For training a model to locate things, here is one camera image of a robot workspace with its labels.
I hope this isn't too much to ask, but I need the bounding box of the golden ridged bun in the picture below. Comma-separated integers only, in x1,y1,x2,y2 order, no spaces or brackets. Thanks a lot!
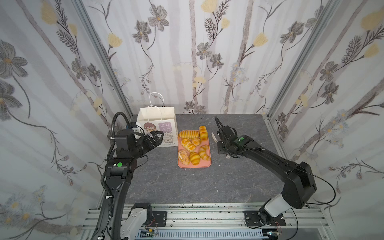
189,152,201,166

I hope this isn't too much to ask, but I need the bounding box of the croissant bread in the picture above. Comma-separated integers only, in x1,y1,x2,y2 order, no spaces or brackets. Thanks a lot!
199,145,211,161

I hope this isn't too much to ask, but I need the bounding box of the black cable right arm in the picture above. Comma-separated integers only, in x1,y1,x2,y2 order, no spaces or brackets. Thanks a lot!
295,166,337,240

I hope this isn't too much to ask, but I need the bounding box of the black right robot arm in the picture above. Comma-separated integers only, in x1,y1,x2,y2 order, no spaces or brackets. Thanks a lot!
129,114,317,229

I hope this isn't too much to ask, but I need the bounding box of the white printed paper bag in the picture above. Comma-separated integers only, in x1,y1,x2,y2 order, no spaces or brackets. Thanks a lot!
137,92,178,147

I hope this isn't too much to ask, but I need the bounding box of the pink tray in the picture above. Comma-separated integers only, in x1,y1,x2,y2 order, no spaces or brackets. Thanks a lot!
178,126,212,169

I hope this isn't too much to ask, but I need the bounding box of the white ventilated cable duct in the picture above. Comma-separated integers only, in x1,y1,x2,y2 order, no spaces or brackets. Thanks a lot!
136,229,269,240

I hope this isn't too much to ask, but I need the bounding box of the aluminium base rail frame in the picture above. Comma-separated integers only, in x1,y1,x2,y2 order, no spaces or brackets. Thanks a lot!
80,203,335,240

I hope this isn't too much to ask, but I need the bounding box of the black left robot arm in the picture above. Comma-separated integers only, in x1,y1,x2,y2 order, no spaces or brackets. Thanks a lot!
91,112,164,240

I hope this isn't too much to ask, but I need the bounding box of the small round bun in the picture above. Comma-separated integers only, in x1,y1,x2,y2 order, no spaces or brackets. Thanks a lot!
191,138,202,147

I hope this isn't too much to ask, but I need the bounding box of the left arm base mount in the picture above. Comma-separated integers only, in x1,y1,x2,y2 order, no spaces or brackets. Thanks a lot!
147,211,168,228

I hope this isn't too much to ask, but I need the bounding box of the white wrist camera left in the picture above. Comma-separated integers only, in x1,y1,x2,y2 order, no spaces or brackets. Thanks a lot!
132,127,144,140

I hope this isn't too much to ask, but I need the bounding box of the striped bread roll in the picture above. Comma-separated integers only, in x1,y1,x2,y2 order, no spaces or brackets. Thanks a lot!
199,126,209,141

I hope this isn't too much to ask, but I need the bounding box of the long striped bread loaf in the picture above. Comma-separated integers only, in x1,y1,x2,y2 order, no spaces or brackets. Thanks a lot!
179,130,200,139

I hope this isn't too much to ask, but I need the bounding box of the sugared oval bread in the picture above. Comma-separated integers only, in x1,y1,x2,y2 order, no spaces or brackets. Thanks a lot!
178,150,190,165

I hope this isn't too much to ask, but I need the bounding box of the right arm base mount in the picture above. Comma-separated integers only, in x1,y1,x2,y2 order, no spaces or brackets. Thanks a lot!
244,211,287,228

